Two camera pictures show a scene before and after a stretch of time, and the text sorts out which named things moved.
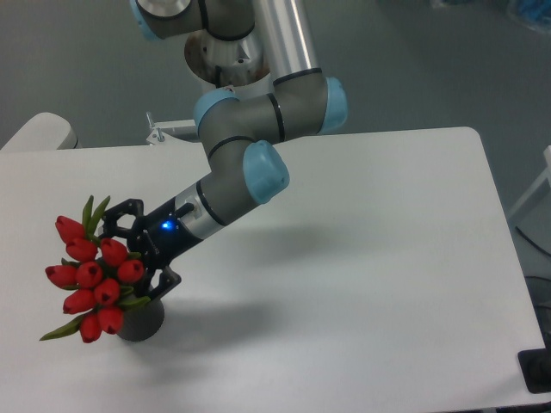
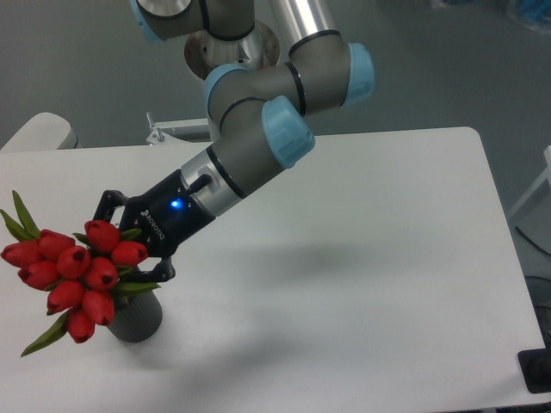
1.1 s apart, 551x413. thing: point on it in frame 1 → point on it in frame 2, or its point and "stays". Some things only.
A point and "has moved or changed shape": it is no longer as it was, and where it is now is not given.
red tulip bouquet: [95, 275] has moved or changed shape
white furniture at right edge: [545, 175] stays
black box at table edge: [535, 366] stays
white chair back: [44, 132] stays
